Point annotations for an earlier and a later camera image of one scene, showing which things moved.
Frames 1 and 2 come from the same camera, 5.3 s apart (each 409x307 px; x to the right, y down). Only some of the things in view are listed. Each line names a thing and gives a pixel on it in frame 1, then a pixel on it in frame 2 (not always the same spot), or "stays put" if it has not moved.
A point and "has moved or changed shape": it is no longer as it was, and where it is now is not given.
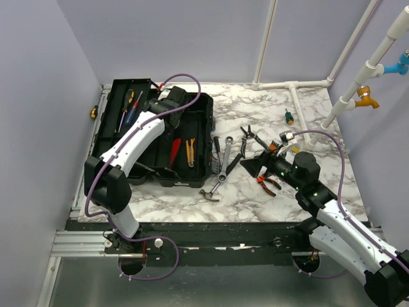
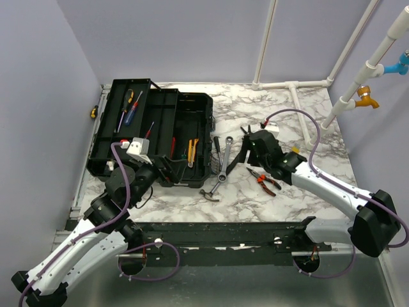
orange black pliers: [261, 179] stays put
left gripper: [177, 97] -> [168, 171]
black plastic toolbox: [183, 157] stays put
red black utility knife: [176, 144] has moved or changed shape
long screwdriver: [128, 101] stays put
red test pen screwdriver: [130, 117] stays put
